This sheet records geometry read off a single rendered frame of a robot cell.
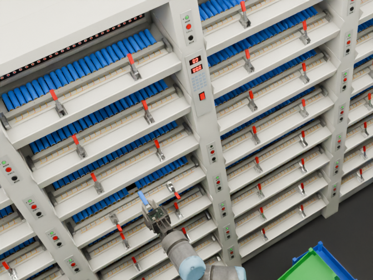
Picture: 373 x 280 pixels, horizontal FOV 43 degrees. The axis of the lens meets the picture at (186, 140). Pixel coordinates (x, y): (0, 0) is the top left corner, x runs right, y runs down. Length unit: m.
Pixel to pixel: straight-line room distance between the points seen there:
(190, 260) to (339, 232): 1.49
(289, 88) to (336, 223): 1.19
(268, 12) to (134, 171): 0.77
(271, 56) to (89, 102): 0.74
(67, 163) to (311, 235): 1.71
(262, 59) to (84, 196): 0.85
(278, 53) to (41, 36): 0.92
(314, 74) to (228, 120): 0.45
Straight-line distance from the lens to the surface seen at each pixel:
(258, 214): 2.57
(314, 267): 2.72
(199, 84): 1.69
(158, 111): 1.71
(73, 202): 1.81
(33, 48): 1.39
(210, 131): 1.86
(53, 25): 1.46
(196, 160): 2.01
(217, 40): 1.66
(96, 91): 1.56
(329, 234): 2.95
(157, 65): 1.59
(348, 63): 2.19
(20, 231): 1.83
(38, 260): 1.99
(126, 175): 1.82
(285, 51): 1.91
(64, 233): 1.87
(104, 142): 1.68
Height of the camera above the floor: 2.49
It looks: 45 degrees down
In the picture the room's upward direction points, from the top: 14 degrees counter-clockwise
